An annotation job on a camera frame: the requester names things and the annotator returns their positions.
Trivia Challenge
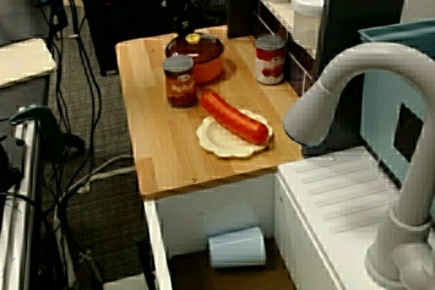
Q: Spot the teal plastic bin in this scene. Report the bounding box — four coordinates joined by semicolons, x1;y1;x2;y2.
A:
358;20;435;189

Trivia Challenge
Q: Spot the large white lidded jar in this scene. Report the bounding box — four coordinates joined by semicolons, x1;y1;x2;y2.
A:
291;0;328;46

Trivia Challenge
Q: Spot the dark grey shelf post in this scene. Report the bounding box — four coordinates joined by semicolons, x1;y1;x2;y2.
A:
227;0;262;39
305;0;411;150

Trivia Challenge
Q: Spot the beige side table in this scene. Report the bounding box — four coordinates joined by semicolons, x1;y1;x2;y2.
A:
0;38;57;89

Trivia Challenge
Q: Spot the white tiled shelf ledge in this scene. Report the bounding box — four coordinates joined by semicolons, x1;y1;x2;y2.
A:
234;0;317;63

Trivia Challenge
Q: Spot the black cable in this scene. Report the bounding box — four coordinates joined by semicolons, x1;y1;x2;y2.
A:
64;0;103;202

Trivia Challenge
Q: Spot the red white tomato can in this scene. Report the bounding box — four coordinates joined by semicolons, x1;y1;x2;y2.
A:
255;35;286;86

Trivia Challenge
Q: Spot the light blue plastic cup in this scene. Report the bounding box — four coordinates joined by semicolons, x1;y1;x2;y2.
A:
207;225;266;269

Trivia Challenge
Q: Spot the cream flower-shaped plate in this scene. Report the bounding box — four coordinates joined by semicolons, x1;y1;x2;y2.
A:
196;109;274;160

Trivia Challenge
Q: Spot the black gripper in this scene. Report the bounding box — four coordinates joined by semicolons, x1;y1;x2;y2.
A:
154;0;198;37

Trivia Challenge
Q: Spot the grey toy faucet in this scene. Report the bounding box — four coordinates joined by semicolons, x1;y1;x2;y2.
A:
282;42;435;287

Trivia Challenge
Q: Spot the brown beans can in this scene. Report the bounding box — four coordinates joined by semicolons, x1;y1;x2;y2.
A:
162;55;198;109

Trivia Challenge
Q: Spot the white toy sink unit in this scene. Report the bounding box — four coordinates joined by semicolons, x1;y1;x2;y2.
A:
144;147;435;290

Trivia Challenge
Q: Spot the brown lid yellow knob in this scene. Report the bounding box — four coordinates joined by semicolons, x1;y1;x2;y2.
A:
165;33;225;65

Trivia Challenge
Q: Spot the black aluminium extrusion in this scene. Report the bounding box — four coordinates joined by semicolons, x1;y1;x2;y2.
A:
78;251;103;290

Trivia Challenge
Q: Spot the red toy sausage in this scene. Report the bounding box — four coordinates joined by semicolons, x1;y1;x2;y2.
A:
200;90;269;144

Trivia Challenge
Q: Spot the aluminium frame rail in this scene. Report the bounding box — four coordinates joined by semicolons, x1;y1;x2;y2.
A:
0;109;45;290

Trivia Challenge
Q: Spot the white power cable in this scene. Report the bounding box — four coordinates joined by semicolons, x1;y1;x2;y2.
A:
60;156;135;202

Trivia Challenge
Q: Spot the orange toy pot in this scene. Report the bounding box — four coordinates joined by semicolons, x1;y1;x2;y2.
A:
192;50;225;84

